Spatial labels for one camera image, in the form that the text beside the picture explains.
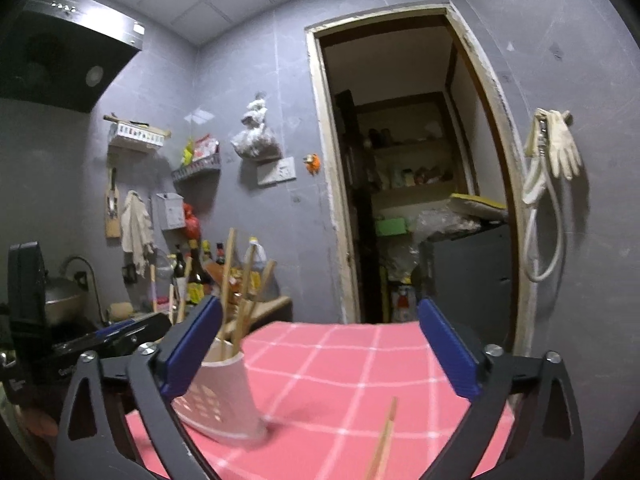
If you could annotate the pantry shelf unit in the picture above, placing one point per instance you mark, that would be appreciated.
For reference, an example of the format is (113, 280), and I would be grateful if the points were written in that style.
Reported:
(410, 187)

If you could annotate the green box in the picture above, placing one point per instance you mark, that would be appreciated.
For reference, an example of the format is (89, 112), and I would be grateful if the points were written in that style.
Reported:
(392, 226)

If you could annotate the pink checked cloth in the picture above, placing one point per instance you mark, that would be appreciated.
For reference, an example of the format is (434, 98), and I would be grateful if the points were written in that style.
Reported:
(325, 385)

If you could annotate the clear plastic sheet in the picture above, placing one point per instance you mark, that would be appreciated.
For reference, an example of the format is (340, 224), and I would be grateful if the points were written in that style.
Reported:
(440, 225)

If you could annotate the white rubber gloves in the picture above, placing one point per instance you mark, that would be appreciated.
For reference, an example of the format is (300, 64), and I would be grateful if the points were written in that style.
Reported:
(562, 145)

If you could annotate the hanging wooden board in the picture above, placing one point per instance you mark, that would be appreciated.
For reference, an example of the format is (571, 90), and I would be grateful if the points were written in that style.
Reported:
(112, 210)

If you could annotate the grey wall box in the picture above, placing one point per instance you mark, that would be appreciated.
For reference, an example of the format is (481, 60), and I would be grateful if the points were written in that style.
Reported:
(170, 210)

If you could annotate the white hanging rag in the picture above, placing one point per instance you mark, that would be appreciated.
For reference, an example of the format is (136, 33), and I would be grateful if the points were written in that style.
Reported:
(135, 230)

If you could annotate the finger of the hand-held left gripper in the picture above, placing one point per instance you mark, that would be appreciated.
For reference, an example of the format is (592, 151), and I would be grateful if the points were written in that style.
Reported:
(115, 347)
(122, 330)

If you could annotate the hanging clear plastic bag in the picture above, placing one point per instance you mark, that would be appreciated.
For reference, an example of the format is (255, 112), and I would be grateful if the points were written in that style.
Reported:
(255, 137)

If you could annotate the metal pot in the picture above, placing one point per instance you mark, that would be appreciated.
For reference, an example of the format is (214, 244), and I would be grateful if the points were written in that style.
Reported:
(62, 302)

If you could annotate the tan sided chopstick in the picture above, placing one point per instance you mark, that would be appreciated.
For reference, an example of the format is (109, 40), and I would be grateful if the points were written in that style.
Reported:
(385, 435)

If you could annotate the white wall rack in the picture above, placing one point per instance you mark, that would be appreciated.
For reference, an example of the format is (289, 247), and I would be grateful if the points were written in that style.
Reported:
(135, 136)

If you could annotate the orange wall hook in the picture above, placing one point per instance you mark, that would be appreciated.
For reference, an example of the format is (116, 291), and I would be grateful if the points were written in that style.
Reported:
(312, 162)

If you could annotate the yellow edged flat board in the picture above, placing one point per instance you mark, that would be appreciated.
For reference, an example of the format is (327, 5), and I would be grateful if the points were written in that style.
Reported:
(477, 205)

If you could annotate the clear oil jug yellow cap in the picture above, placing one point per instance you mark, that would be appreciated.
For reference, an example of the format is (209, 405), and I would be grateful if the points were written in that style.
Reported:
(256, 260)

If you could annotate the pile of wooden chopsticks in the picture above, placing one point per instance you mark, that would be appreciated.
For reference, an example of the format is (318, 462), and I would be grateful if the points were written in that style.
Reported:
(228, 280)

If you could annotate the wooden door frame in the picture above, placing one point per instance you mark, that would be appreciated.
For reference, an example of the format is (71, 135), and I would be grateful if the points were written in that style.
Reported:
(510, 160)

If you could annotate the white wall socket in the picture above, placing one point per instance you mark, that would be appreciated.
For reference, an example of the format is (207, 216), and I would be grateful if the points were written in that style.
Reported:
(276, 172)

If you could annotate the wooden counter shelf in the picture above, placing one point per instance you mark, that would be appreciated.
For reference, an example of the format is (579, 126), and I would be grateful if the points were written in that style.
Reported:
(272, 307)

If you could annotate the red plastic bag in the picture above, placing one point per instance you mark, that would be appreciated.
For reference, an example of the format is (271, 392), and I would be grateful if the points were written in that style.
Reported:
(192, 222)

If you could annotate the white perforated chopstick holder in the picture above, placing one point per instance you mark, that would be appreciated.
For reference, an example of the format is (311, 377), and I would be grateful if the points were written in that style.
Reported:
(225, 390)

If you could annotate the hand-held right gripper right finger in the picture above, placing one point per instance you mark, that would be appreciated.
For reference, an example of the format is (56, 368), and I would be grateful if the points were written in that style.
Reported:
(447, 350)

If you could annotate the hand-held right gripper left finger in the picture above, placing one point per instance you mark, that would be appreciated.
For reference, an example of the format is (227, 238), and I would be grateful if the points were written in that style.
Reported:
(192, 350)

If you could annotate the grey cabinet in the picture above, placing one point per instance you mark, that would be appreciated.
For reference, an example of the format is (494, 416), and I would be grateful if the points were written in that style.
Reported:
(470, 280)

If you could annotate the black range hood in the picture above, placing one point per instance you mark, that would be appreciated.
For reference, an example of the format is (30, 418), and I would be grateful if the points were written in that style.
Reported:
(60, 60)

